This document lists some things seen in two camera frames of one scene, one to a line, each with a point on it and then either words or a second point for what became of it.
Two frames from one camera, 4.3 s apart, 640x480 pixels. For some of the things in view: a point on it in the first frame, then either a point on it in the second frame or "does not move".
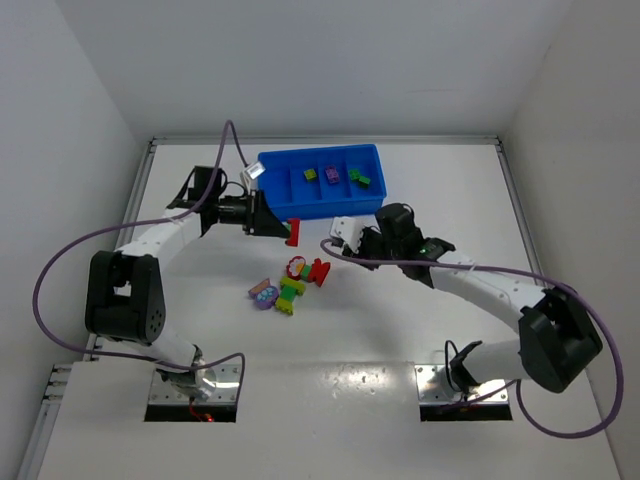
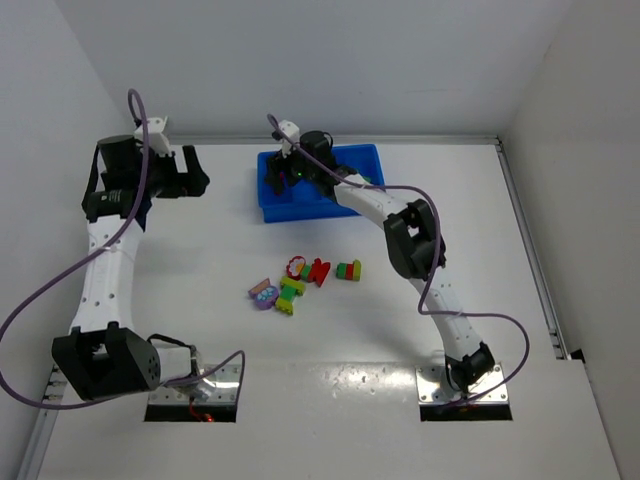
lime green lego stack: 289,288 does not move
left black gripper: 253,213 to 175,172
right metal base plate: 433,387 does not move
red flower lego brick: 295,267 does not move
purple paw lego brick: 264,294 does not move
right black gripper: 368,248 to 279,170
